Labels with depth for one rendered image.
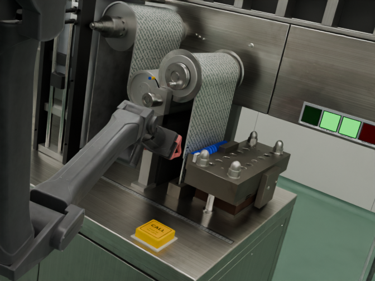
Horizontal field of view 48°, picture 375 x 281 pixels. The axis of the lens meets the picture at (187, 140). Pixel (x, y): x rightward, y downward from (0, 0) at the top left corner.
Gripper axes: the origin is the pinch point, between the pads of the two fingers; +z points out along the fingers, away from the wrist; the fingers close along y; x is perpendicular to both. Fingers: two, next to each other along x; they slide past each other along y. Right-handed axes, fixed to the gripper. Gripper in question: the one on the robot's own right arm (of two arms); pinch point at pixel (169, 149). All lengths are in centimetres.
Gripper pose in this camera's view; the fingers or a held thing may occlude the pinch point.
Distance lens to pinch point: 115.5
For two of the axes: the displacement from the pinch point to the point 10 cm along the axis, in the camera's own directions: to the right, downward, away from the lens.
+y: 8.2, 3.0, -4.8
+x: 4.3, -8.9, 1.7
